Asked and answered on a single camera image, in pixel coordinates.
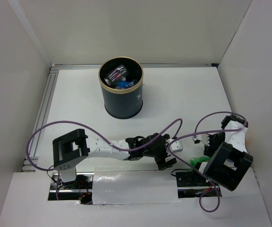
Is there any clear bottle blue label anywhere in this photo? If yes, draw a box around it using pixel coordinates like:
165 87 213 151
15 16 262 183
115 79 138 90

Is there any clear wide-mouth plastic jar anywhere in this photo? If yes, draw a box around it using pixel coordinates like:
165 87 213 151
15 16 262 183
104 64 129 87

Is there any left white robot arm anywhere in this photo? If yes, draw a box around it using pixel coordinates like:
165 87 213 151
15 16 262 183
52 129 177 189

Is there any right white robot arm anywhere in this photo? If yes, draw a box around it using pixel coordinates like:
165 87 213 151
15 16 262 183
191 113 253 191

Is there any dark blue cylindrical bin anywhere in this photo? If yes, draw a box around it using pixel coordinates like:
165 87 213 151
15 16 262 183
99 57 144 119

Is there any green bottle near right base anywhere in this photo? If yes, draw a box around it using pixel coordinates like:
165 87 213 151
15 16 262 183
190 156 210 167

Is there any silver tape sheet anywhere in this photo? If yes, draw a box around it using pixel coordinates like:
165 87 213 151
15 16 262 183
92 170 179 205

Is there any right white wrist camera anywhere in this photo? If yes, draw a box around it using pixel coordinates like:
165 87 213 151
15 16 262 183
192 134 209 144

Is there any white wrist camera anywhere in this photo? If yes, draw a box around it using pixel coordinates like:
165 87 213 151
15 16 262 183
170 140 183 153
192 134 209 144

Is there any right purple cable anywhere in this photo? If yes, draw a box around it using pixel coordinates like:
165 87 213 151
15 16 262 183
168 111 249 213

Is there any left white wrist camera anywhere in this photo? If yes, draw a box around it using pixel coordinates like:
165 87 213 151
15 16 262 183
170 140 183 153

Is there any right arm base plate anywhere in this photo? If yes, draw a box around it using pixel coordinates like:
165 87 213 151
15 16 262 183
171 169 217 199

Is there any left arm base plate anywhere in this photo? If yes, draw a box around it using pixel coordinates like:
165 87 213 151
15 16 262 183
48 173 93 205

